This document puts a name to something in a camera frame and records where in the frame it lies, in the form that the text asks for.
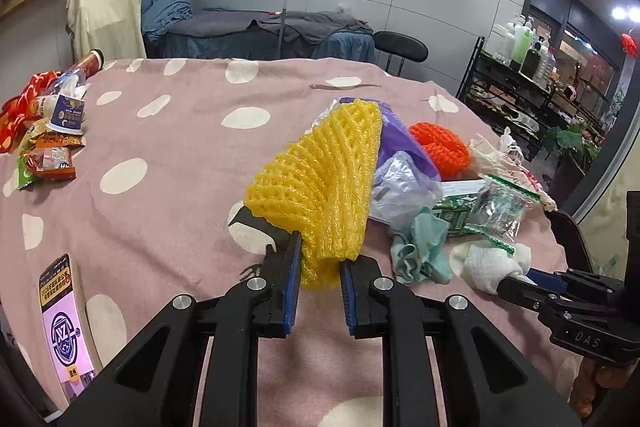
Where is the orange foam fruit net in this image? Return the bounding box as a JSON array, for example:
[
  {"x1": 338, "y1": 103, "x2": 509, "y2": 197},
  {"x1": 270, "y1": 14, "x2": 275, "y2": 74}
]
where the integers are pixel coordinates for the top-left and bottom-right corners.
[{"x1": 408, "y1": 122, "x2": 473, "y2": 182}]

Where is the small green snack packet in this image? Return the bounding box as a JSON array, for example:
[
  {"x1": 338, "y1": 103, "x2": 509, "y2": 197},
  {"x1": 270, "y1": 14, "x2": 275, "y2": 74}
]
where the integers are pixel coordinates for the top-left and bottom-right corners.
[{"x1": 17, "y1": 154, "x2": 40, "y2": 190}]

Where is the teal crumpled cloth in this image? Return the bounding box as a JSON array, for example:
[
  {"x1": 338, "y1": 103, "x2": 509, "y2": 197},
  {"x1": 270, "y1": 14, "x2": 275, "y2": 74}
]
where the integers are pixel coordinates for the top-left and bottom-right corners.
[{"x1": 390, "y1": 206, "x2": 453, "y2": 285}]

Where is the person's right hand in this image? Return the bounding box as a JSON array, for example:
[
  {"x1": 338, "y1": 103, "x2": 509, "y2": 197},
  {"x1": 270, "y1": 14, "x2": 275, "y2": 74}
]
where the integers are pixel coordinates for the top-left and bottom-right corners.
[{"x1": 570, "y1": 354, "x2": 618, "y2": 415}]

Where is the green leafy plant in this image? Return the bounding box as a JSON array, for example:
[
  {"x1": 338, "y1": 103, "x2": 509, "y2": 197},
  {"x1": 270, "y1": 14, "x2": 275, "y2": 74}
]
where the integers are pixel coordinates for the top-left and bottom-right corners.
[{"x1": 542, "y1": 122, "x2": 601, "y2": 168}]

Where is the massage bed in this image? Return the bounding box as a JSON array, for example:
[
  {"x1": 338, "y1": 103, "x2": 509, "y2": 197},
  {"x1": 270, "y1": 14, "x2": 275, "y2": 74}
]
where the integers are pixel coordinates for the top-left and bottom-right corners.
[{"x1": 142, "y1": 7, "x2": 376, "y2": 62}]

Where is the clear green-edged snack packet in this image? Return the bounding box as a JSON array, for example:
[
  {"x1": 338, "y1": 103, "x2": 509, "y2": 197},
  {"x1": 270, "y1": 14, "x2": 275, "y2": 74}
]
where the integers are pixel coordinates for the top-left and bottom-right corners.
[{"x1": 462, "y1": 174, "x2": 543, "y2": 255}]

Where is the cream cloth over chair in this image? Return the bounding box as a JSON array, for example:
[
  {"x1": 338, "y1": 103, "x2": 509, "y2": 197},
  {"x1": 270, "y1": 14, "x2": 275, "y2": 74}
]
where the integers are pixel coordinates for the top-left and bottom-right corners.
[{"x1": 66, "y1": 0, "x2": 147, "y2": 62}]

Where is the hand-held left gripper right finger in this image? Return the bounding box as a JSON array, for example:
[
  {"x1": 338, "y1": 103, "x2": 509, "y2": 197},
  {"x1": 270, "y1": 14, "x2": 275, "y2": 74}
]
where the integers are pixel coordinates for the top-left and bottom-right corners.
[{"x1": 339, "y1": 256, "x2": 583, "y2": 427}]

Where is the beige tissue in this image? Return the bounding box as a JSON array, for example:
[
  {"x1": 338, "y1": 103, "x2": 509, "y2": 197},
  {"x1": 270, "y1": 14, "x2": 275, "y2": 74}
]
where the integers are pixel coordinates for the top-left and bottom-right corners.
[{"x1": 467, "y1": 127, "x2": 558, "y2": 212}]

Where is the clear crumpled plastic bag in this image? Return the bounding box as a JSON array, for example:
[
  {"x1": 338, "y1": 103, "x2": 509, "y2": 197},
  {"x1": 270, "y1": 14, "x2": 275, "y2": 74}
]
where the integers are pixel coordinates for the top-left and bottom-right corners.
[{"x1": 370, "y1": 151, "x2": 443, "y2": 233}]

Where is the blue cloth pile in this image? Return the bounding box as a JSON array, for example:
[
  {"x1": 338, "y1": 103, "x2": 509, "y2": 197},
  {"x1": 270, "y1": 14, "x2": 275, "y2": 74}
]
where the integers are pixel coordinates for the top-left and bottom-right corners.
[{"x1": 137, "y1": 0, "x2": 193, "y2": 45}]

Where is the black round stool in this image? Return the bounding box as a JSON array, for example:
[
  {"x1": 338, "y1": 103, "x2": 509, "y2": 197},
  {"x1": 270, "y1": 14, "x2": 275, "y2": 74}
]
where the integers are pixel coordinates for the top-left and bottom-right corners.
[{"x1": 372, "y1": 31, "x2": 429, "y2": 78}]

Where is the clear plastic bottle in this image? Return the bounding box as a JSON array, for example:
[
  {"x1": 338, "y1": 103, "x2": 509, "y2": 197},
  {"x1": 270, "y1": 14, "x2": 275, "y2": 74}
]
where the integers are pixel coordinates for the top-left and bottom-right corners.
[{"x1": 30, "y1": 69, "x2": 81, "y2": 108}]

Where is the red patterned wrapper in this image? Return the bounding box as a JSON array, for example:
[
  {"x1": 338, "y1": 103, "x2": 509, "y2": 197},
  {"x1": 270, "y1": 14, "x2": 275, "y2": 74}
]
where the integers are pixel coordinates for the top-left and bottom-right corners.
[{"x1": 0, "y1": 72, "x2": 56, "y2": 154}]

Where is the purple plastic bag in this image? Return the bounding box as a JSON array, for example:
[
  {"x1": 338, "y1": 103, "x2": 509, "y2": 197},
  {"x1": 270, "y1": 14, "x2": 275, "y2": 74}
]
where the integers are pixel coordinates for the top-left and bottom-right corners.
[{"x1": 340, "y1": 97, "x2": 443, "y2": 188}]

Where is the yellow foam fruit net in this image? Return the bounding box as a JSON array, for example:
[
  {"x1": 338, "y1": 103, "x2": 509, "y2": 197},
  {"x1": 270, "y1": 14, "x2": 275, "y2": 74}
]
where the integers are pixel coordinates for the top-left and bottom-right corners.
[{"x1": 243, "y1": 99, "x2": 385, "y2": 293}]

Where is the pink polka dot blanket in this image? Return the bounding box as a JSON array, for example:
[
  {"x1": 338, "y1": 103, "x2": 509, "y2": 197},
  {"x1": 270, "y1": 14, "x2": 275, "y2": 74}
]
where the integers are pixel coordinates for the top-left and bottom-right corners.
[{"x1": 0, "y1": 57, "x2": 583, "y2": 427}]

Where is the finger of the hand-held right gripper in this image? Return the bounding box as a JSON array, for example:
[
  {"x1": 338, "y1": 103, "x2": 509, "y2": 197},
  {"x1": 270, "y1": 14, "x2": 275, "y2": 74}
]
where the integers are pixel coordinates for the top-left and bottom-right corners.
[
  {"x1": 497, "y1": 276, "x2": 551, "y2": 315},
  {"x1": 525, "y1": 267, "x2": 568, "y2": 293}
]

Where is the white tissue wad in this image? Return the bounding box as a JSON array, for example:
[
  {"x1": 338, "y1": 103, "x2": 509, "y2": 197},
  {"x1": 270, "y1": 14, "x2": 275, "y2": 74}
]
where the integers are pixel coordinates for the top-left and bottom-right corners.
[{"x1": 452, "y1": 241, "x2": 532, "y2": 295}]

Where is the group of toiletry bottles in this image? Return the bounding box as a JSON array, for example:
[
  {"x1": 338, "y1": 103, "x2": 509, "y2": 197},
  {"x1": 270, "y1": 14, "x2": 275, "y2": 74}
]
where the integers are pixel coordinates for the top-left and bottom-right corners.
[{"x1": 492, "y1": 13, "x2": 558, "y2": 90}]

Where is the black purple table sign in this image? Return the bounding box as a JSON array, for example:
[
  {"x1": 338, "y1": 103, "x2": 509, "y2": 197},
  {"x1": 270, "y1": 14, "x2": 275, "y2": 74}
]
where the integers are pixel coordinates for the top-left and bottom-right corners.
[{"x1": 39, "y1": 253, "x2": 103, "y2": 400}]

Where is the white printed paper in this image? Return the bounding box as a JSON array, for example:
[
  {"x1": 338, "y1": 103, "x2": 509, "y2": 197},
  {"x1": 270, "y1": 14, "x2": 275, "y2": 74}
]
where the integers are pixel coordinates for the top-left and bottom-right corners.
[{"x1": 440, "y1": 178, "x2": 488, "y2": 198}]

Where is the green printed packet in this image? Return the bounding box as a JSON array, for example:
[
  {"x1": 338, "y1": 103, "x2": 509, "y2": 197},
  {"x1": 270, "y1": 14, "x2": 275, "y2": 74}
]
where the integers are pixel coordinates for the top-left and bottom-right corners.
[{"x1": 432, "y1": 194, "x2": 476, "y2": 238}]

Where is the blue white paper cup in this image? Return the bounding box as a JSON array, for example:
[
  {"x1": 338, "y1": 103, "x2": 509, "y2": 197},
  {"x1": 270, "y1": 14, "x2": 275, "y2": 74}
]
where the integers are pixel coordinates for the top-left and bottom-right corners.
[{"x1": 45, "y1": 82, "x2": 88, "y2": 135}]

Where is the black trolley rack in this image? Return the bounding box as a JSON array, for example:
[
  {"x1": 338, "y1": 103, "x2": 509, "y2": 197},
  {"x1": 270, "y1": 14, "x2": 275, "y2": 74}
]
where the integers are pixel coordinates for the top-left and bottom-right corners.
[{"x1": 457, "y1": 36, "x2": 616, "y2": 158}]

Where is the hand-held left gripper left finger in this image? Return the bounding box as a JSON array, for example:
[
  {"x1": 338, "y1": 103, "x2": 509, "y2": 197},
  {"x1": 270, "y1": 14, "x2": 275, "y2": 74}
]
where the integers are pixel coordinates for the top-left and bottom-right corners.
[{"x1": 57, "y1": 231, "x2": 304, "y2": 427}]

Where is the orange snack packet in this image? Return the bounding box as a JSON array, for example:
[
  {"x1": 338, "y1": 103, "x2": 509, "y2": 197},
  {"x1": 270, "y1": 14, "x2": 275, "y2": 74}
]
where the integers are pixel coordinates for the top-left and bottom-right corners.
[{"x1": 22, "y1": 132, "x2": 78, "y2": 180}]

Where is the white arched floor lamp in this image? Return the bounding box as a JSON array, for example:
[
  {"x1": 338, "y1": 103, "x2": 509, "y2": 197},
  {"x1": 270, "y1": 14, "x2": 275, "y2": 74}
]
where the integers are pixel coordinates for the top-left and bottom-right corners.
[{"x1": 277, "y1": 0, "x2": 387, "y2": 60}]

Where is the red chips can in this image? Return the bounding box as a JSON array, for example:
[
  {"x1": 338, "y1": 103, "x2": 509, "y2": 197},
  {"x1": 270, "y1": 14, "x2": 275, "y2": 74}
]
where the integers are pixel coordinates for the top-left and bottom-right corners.
[{"x1": 70, "y1": 49, "x2": 105, "y2": 80}]

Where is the grey blanket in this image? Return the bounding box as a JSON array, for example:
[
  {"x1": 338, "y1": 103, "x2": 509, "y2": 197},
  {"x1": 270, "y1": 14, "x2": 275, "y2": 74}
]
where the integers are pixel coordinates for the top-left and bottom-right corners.
[{"x1": 167, "y1": 9, "x2": 375, "y2": 45}]

